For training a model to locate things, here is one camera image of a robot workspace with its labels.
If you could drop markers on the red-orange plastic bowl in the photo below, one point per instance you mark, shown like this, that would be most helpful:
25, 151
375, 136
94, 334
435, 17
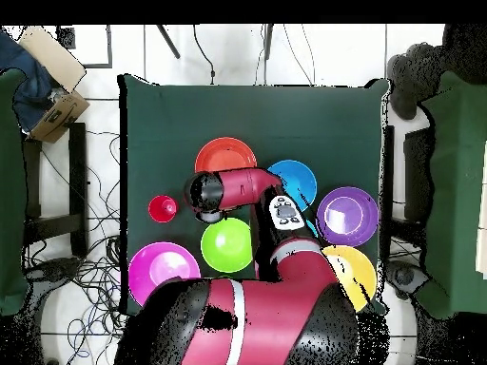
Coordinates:
224, 156

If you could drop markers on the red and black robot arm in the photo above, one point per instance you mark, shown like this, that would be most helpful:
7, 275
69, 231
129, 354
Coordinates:
266, 311

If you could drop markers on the green plastic bowl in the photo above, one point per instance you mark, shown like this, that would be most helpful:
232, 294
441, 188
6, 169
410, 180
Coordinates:
226, 245

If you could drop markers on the large blue plastic bowl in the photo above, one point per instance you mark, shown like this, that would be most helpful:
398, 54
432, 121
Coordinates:
300, 178

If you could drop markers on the small blue plastic bowl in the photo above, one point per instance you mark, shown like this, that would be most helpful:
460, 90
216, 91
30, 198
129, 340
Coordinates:
312, 229

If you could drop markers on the red plastic cup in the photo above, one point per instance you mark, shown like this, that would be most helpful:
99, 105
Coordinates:
163, 209

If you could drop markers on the purple plastic bowl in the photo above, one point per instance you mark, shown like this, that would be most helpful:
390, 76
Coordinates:
348, 216

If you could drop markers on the pink plastic bowl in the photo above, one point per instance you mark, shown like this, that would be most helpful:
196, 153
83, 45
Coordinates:
152, 266

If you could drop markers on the dark green tablecloth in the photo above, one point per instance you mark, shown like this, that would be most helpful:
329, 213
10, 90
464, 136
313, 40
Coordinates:
152, 125

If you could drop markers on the orange plastic bowl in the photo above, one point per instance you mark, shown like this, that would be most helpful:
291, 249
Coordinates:
361, 273

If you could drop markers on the black stand leg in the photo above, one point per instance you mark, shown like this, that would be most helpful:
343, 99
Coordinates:
268, 42
169, 42

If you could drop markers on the brown cardboard box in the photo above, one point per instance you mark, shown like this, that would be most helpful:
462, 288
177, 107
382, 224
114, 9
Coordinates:
57, 118

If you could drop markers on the person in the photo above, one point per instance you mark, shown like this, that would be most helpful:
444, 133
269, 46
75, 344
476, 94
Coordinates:
411, 76

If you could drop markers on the green-covered side table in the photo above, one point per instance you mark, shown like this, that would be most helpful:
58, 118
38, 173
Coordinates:
456, 190
9, 190

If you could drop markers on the beige cardboard sheet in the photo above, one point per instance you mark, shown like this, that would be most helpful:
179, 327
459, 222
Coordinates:
53, 57

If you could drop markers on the blue cloth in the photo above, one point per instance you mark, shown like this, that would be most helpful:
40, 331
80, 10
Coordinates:
26, 87

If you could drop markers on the black chair frame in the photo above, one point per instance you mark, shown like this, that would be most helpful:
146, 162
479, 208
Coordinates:
416, 171
78, 190

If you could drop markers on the grey metal frame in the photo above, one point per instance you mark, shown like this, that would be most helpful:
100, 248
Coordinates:
109, 45

